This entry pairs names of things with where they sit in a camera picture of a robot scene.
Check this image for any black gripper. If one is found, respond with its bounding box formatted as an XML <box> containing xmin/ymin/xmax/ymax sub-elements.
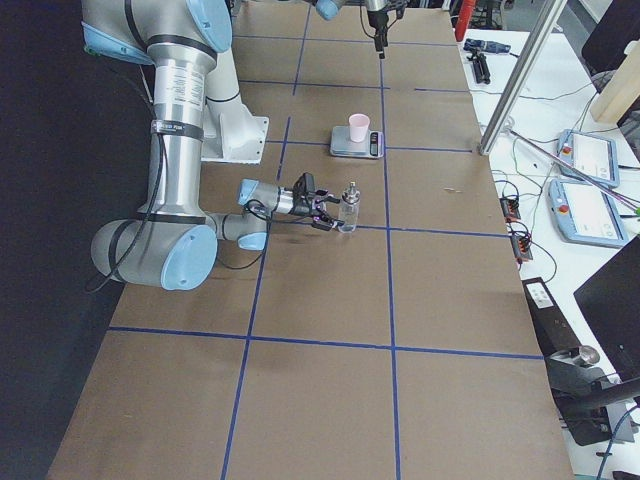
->
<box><xmin>365</xmin><ymin>0</ymin><xmax>405</xmax><ymax>59</ymax></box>
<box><xmin>290</xmin><ymin>172</ymin><xmax>341</xmax><ymax>231</ymax></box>

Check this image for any pink plastic cup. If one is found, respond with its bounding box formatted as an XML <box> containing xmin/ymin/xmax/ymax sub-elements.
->
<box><xmin>348</xmin><ymin>113</ymin><xmax>370</xmax><ymax>143</ymax></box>

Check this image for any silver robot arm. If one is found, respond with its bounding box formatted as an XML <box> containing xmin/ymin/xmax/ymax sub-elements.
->
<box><xmin>309</xmin><ymin>0</ymin><xmax>409</xmax><ymax>60</ymax></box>
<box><xmin>82</xmin><ymin>1</ymin><xmax>337</xmax><ymax>290</ymax></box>

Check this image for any digital kitchen scale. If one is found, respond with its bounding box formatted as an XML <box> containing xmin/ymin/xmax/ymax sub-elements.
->
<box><xmin>329</xmin><ymin>126</ymin><xmax>385</xmax><ymax>159</ymax></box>

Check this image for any red object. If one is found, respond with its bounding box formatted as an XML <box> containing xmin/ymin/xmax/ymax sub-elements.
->
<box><xmin>454</xmin><ymin>0</ymin><xmax>476</xmax><ymax>42</ymax></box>

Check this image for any blue black tool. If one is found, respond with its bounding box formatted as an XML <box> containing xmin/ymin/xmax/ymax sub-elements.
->
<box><xmin>463</xmin><ymin>38</ymin><xmax>511</xmax><ymax>54</ymax></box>

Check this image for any small black tripod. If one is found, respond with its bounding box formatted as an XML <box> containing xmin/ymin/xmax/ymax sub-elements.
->
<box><xmin>467</xmin><ymin>49</ymin><xmax>491</xmax><ymax>85</ymax></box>

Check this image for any upper orange connector block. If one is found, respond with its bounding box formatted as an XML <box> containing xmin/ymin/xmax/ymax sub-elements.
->
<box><xmin>499</xmin><ymin>197</ymin><xmax>521</xmax><ymax>223</ymax></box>

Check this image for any orange connector block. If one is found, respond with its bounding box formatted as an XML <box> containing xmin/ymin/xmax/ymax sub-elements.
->
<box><xmin>499</xmin><ymin>197</ymin><xmax>521</xmax><ymax>223</ymax></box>
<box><xmin>510</xmin><ymin>232</ymin><xmax>533</xmax><ymax>265</ymax></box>

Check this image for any lower orange connector block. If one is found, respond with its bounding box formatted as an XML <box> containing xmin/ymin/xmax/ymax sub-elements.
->
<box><xmin>510</xmin><ymin>232</ymin><xmax>533</xmax><ymax>265</ymax></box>

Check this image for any upper teach pendant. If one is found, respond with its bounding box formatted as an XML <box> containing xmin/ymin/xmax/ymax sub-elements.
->
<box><xmin>557</xmin><ymin>129</ymin><xmax>620</xmax><ymax>187</ymax></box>

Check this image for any teach pendant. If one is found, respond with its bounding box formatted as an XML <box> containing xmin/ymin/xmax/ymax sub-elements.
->
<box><xmin>548</xmin><ymin>179</ymin><xmax>629</xmax><ymax>248</ymax></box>
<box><xmin>557</xmin><ymin>129</ymin><xmax>620</xmax><ymax>187</ymax></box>

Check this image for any wooden beam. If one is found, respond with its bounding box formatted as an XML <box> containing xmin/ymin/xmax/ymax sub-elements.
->
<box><xmin>590</xmin><ymin>40</ymin><xmax>640</xmax><ymax>123</ymax></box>

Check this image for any lower teach pendant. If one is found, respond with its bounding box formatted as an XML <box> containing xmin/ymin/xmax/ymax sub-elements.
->
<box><xmin>548</xmin><ymin>179</ymin><xmax>629</xmax><ymax>248</ymax></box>

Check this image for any black box with label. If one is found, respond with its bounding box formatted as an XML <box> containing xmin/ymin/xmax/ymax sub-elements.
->
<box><xmin>522</xmin><ymin>277</ymin><xmax>580</xmax><ymax>357</ymax></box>

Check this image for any black monitor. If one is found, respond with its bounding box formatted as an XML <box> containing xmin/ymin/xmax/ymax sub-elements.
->
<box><xmin>574</xmin><ymin>238</ymin><xmax>639</xmax><ymax>380</ymax></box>

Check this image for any black clamp with metal knob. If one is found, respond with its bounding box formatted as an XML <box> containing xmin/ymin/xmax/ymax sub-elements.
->
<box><xmin>545</xmin><ymin>346</ymin><xmax>639</xmax><ymax>446</ymax></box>

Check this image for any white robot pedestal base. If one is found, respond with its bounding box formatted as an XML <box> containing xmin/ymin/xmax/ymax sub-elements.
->
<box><xmin>202</xmin><ymin>49</ymin><xmax>269</xmax><ymax>164</ymax></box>

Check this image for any aluminium frame post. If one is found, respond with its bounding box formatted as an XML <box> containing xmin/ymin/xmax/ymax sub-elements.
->
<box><xmin>478</xmin><ymin>0</ymin><xmax>567</xmax><ymax>156</ymax></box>

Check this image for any blue cable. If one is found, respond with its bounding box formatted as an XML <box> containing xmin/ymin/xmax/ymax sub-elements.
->
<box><xmin>594</xmin><ymin>404</ymin><xmax>640</xmax><ymax>480</ymax></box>

